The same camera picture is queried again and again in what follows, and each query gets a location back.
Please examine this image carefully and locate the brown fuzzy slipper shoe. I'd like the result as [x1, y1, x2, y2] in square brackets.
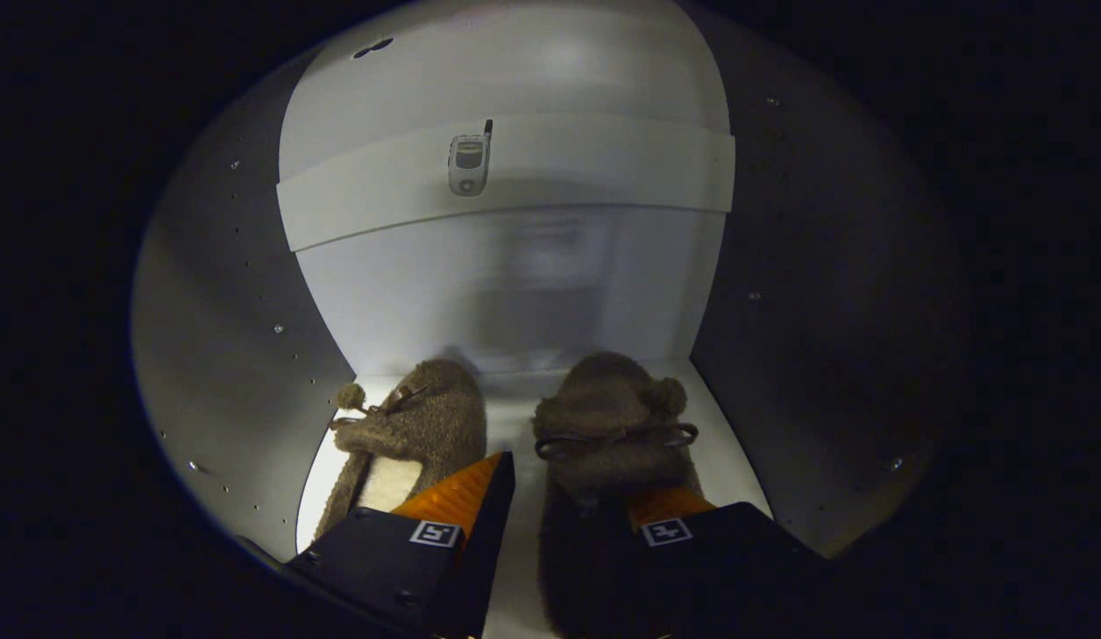
[531, 351, 704, 639]
[312, 358, 488, 544]

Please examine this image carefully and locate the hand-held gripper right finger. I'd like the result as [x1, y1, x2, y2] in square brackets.
[603, 485, 830, 639]

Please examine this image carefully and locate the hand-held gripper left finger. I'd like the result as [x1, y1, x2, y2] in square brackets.
[284, 450, 518, 639]

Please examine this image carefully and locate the grey shoe cabinet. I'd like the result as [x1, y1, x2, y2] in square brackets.
[131, 0, 971, 639]

